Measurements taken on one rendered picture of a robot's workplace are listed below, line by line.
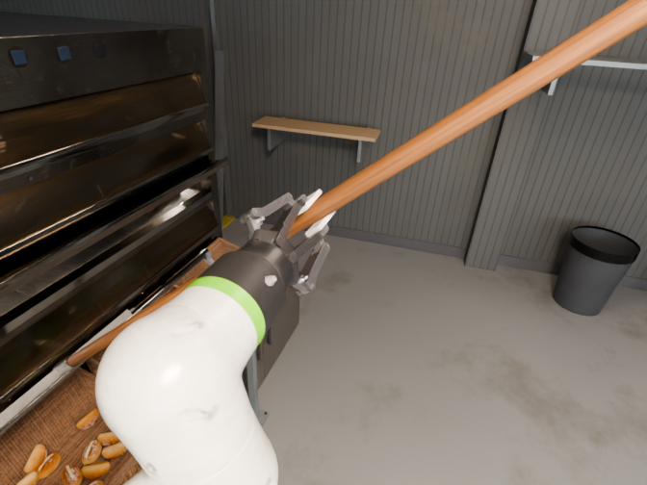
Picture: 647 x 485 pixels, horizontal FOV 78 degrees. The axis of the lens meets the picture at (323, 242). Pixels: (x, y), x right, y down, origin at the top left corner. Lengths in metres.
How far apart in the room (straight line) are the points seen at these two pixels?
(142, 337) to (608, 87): 4.00
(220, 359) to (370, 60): 3.71
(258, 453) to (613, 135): 4.04
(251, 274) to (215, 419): 0.14
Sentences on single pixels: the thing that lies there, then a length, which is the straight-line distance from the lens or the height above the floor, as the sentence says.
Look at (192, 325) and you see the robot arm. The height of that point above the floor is 2.01.
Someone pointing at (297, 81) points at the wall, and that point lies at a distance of 4.13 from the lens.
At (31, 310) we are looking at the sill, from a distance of 1.93.
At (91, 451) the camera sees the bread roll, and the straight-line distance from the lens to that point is 2.05.
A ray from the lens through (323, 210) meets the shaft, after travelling 0.60.
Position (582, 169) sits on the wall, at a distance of 4.27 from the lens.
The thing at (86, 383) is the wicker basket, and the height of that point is 0.75.
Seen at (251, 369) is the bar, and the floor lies 0.47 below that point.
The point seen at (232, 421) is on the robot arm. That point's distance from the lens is 0.37.
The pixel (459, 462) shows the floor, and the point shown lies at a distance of 2.76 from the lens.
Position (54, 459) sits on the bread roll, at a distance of 2.11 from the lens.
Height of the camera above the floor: 2.24
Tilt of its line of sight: 31 degrees down
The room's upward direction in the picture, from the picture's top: 3 degrees clockwise
